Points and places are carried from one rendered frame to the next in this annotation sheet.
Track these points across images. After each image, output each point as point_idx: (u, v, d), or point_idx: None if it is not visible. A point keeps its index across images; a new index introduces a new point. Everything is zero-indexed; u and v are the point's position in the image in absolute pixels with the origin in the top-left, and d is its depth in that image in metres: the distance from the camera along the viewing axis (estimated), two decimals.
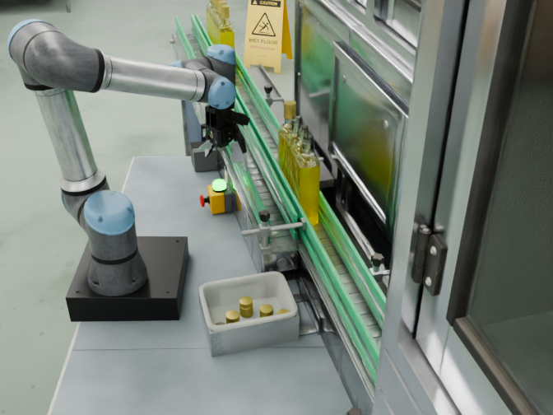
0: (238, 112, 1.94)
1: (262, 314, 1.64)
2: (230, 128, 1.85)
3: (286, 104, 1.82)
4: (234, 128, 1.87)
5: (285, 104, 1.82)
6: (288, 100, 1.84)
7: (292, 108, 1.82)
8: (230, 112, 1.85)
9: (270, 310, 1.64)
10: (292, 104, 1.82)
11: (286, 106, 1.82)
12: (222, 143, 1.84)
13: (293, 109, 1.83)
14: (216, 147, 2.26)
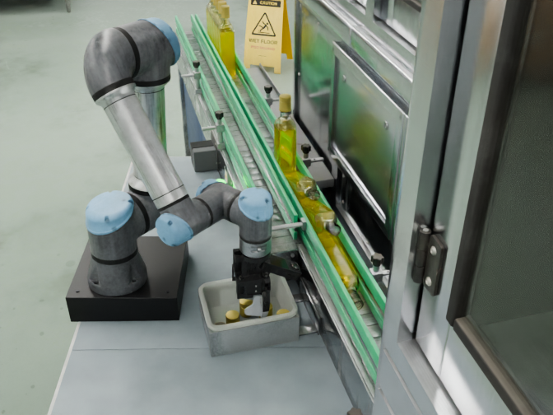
0: (290, 262, 1.61)
1: None
2: (256, 282, 1.55)
3: (282, 98, 1.86)
4: (264, 282, 1.56)
5: (281, 97, 1.86)
6: (283, 93, 1.88)
7: (288, 100, 1.86)
8: (263, 263, 1.55)
9: (269, 307, 1.65)
10: (288, 97, 1.86)
11: (282, 100, 1.86)
12: (241, 295, 1.57)
13: (289, 102, 1.87)
14: (216, 147, 2.26)
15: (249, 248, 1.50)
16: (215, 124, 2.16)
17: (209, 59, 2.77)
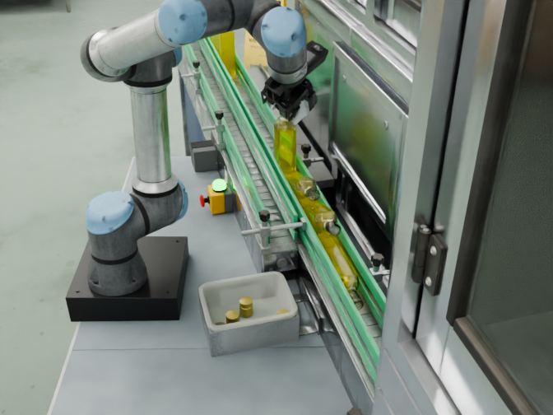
0: (310, 47, 1.34)
1: None
2: (302, 95, 1.32)
3: None
4: (307, 88, 1.33)
5: None
6: None
7: None
8: None
9: None
10: None
11: None
12: (292, 116, 1.34)
13: None
14: (216, 147, 2.26)
15: (293, 76, 1.22)
16: (215, 124, 2.16)
17: (209, 59, 2.77)
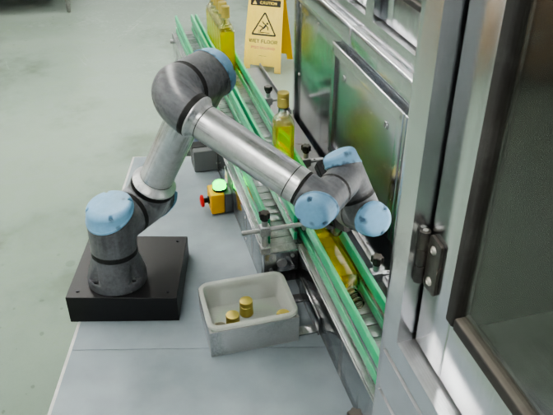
0: (326, 170, 1.55)
1: None
2: None
3: (280, 95, 1.88)
4: None
5: (280, 94, 1.88)
6: (281, 90, 1.90)
7: (285, 97, 1.88)
8: None
9: None
10: (285, 93, 1.88)
11: (280, 96, 1.88)
12: None
13: (286, 99, 1.89)
14: None
15: None
16: None
17: None
